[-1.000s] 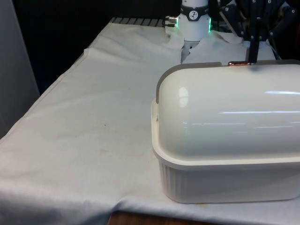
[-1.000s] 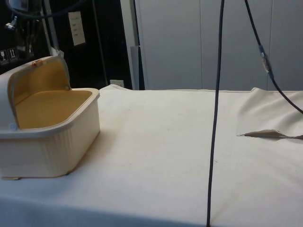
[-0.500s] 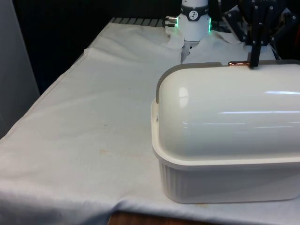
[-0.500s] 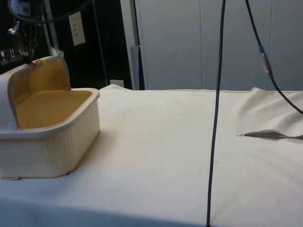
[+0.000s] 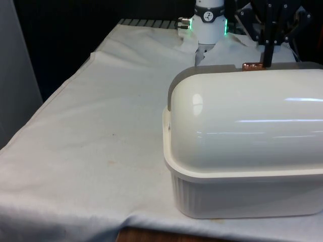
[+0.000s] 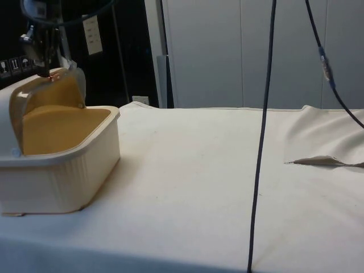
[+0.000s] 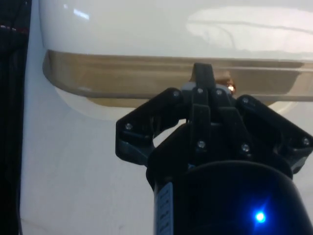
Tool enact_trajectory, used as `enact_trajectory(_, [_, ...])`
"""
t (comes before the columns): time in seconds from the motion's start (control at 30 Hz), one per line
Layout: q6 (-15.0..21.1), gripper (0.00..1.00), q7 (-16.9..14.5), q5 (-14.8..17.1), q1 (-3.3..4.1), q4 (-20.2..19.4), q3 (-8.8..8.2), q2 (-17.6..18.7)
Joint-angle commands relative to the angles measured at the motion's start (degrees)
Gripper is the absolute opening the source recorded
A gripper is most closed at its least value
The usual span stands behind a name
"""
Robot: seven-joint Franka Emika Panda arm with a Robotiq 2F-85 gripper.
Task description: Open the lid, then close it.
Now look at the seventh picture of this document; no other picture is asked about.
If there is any black cabinet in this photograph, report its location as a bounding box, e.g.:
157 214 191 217
0 0 32 235

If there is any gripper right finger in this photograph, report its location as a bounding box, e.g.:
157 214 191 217
204 63 313 172

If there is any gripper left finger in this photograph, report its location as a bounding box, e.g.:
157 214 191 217
115 63 211 167

